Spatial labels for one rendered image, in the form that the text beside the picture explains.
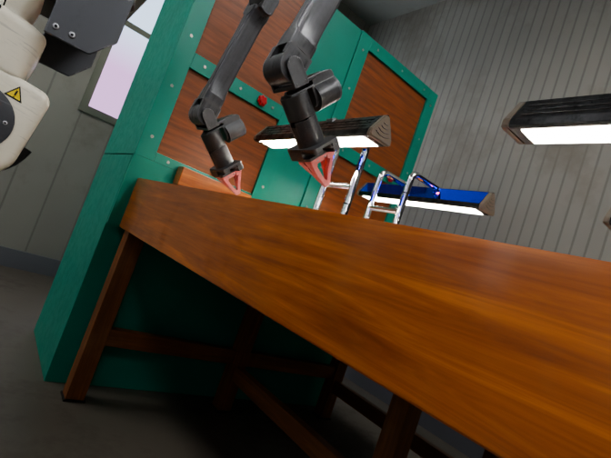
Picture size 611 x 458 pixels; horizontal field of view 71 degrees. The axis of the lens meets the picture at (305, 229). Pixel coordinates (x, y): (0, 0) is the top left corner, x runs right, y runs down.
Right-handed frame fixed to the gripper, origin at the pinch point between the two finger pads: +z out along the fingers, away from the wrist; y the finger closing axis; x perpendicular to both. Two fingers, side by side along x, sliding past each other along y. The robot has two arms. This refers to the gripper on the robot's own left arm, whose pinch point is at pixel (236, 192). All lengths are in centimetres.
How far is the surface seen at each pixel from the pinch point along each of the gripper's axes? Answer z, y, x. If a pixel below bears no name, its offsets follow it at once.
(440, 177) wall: 88, 74, -173
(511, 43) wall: 22, 55, -248
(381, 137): -5.0, -37.8, -27.5
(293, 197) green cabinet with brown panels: 28, 41, -40
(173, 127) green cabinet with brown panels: -20.5, 41.5, -4.1
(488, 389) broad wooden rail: -3, -100, 26
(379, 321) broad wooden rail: -4, -86, 24
